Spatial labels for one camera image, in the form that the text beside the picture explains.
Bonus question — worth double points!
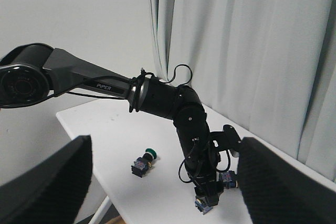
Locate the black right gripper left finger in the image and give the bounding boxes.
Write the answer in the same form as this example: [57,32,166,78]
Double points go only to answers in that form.
[1,135,92,223]

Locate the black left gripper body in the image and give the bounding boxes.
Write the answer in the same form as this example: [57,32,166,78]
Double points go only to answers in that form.
[183,124,241,207]

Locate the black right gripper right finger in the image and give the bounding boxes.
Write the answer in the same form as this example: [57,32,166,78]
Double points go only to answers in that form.
[237,137,335,223]

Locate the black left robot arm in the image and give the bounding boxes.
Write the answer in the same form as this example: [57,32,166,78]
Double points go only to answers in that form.
[1,43,240,207]

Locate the green button front left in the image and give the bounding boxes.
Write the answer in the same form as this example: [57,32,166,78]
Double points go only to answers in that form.
[131,148,157,177]

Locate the grey curtain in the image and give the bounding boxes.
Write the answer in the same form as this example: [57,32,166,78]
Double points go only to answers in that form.
[150,0,335,180]

